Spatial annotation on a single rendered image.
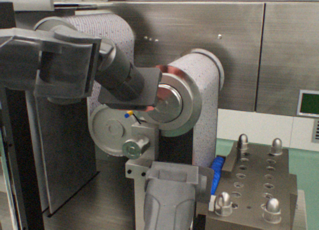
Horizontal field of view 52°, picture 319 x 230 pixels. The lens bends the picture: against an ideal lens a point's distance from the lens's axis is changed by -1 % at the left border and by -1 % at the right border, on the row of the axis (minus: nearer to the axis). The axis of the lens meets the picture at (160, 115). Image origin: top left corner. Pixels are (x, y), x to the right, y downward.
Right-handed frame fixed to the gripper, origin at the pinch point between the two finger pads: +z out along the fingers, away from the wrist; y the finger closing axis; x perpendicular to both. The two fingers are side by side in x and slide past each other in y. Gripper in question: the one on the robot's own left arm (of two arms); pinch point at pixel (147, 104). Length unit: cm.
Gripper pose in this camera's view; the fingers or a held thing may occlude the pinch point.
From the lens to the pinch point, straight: 61.8
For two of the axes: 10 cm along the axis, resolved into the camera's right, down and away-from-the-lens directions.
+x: 1.7, -9.4, 2.8
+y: 9.3, 0.6, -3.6
